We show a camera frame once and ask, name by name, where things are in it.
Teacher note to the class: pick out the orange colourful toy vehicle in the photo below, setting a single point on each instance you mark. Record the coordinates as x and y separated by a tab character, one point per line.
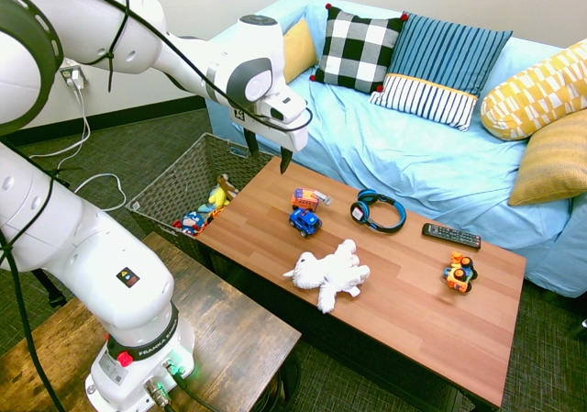
458	276

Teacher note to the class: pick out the plain yellow pillow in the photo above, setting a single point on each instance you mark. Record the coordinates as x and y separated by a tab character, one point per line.
298	49

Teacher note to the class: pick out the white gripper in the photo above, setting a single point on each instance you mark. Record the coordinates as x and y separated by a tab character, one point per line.
282	136

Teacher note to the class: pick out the wall outlet with chargers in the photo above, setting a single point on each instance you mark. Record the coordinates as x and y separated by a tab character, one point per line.
73	76

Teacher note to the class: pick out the black remote control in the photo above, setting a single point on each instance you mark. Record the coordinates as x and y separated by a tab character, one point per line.
451	236

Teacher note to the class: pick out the yellow white patterned bolster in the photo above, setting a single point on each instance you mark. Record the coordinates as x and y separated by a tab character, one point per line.
527	95

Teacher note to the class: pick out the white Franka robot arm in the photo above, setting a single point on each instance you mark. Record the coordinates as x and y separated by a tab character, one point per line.
91	247

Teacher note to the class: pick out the white fluffy stuffed toy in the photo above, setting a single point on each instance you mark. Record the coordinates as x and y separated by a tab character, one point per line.
330	274

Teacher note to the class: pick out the orange toy truck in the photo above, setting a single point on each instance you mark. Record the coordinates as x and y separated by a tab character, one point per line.
305	198

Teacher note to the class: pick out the blue and black headphones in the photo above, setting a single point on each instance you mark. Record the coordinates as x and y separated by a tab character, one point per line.
360	211

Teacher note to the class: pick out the blue toy police car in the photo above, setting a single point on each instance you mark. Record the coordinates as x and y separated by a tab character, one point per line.
305	221

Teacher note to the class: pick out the dark woven wicker basket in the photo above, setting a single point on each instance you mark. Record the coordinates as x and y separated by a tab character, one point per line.
183	173

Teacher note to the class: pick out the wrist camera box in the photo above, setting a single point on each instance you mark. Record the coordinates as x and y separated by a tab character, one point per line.
286	107

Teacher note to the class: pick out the yellow plush toy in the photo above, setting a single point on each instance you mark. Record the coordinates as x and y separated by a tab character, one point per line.
218	197

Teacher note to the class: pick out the black white checkered pillow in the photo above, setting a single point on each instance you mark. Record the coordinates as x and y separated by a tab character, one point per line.
353	49

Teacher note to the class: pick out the dark rustic wooden stand table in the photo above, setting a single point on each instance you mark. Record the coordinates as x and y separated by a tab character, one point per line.
238	338

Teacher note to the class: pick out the light blue covered sofa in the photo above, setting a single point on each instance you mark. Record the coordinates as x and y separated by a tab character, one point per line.
413	155

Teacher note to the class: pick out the brown plush toy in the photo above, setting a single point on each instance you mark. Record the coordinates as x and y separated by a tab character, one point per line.
225	183

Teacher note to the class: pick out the wooden coffee table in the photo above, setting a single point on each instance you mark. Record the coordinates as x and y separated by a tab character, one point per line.
403	329

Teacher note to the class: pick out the Captain America plush toy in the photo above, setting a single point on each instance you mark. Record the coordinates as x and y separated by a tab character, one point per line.
190	223

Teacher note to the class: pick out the yellow striped pillow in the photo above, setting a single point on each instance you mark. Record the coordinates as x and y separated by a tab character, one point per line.
555	155

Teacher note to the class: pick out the blue striped pillow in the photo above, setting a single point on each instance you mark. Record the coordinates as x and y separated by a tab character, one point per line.
440	63

